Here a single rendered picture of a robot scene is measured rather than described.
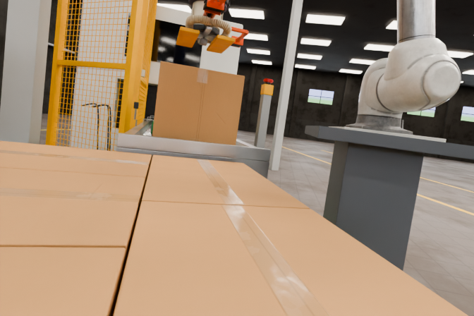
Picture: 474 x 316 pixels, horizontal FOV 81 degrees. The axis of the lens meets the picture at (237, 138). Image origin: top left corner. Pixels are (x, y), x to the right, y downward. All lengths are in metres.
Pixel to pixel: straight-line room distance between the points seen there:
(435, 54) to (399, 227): 0.58
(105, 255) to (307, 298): 0.25
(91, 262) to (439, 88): 0.89
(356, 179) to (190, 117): 0.76
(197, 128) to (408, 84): 0.87
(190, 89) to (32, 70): 1.07
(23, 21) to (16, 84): 0.37
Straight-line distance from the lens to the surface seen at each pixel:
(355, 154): 1.07
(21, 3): 2.17
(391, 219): 1.15
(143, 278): 0.36
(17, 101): 2.11
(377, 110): 1.14
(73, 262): 0.40
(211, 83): 1.34
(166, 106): 1.32
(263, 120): 1.93
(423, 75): 0.94
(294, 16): 4.75
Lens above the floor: 0.74
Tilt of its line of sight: 4 degrees down
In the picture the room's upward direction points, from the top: 8 degrees clockwise
